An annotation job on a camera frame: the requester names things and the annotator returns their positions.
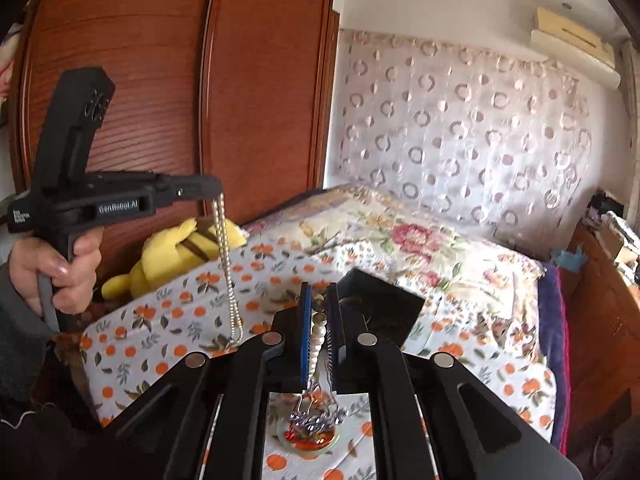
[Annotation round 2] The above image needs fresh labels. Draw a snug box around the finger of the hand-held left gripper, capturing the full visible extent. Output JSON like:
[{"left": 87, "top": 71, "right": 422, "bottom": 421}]
[{"left": 150, "top": 173, "right": 224, "bottom": 209}]

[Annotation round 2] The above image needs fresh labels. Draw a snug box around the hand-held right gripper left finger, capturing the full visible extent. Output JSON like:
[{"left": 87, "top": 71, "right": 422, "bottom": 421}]
[{"left": 102, "top": 282, "right": 313, "bottom": 480}]

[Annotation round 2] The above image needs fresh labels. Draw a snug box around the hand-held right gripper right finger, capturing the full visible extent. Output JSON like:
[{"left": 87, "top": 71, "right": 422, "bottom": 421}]
[{"left": 327, "top": 282, "right": 583, "bottom": 480}]

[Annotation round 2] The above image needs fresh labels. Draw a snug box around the white bead necklace with pendant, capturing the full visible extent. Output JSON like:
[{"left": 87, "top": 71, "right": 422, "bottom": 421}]
[{"left": 276, "top": 296, "right": 348, "bottom": 456}]

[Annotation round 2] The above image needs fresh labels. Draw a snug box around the black jewelry box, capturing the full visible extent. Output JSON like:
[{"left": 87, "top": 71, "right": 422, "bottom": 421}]
[{"left": 339, "top": 267, "right": 427, "bottom": 347}]

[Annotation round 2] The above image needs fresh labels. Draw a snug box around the silver bead necklace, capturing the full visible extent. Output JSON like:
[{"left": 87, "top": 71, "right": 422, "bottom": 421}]
[{"left": 211, "top": 196, "right": 245, "bottom": 346}]

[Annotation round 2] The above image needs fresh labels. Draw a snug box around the person's left forearm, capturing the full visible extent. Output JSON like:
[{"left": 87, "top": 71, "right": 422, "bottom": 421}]
[{"left": 0, "top": 260, "right": 57, "bottom": 402}]

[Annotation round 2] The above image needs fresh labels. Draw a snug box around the person's left hand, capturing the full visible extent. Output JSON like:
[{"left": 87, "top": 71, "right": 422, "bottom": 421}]
[{"left": 10, "top": 226, "right": 105, "bottom": 317}]

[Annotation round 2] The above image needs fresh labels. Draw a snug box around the yellow plush toy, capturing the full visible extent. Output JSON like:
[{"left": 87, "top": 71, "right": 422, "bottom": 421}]
[{"left": 101, "top": 217, "right": 249, "bottom": 301}]

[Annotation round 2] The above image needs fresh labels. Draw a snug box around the floral quilt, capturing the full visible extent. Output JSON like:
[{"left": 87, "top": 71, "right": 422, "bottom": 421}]
[{"left": 240, "top": 183, "right": 547, "bottom": 322}]

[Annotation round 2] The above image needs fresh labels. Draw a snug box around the orange print bed sheet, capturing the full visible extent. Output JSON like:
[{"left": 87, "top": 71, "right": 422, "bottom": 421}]
[{"left": 79, "top": 241, "right": 559, "bottom": 480}]

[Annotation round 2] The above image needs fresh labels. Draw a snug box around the pink floral cloth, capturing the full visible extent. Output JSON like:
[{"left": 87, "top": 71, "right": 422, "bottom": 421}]
[{"left": 0, "top": 22, "right": 25, "bottom": 98}]

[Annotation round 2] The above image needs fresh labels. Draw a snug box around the brown wooden wardrobe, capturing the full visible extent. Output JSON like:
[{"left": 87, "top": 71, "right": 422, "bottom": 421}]
[{"left": 9, "top": 0, "right": 342, "bottom": 273}]

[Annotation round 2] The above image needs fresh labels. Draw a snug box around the dark blue blanket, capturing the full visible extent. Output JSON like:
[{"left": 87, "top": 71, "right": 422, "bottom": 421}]
[{"left": 537, "top": 261, "right": 574, "bottom": 456}]

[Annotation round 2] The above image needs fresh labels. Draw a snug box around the person's dark clothing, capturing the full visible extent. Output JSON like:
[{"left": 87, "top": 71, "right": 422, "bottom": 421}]
[{"left": 0, "top": 394, "right": 168, "bottom": 480}]

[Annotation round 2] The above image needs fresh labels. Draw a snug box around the teal crumpled bag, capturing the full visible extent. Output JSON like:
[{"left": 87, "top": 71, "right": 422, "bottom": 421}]
[{"left": 551, "top": 244, "right": 589, "bottom": 274}]

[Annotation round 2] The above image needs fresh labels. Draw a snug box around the brown wooden cabinet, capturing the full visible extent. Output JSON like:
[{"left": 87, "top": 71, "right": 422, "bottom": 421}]
[{"left": 559, "top": 221, "right": 640, "bottom": 457}]

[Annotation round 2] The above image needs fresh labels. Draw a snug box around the pile of clutter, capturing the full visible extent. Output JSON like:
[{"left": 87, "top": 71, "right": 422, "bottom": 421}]
[{"left": 584, "top": 187, "right": 640, "bottom": 282}]

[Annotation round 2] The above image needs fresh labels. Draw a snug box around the white air conditioner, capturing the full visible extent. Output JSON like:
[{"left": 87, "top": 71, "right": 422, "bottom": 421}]
[{"left": 529, "top": 6, "right": 622, "bottom": 92}]

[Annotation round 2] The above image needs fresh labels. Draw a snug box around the circle patterned wall curtain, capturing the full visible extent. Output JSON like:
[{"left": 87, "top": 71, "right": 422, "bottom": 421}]
[{"left": 336, "top": 29, "right": 597, "bottom": 237}]

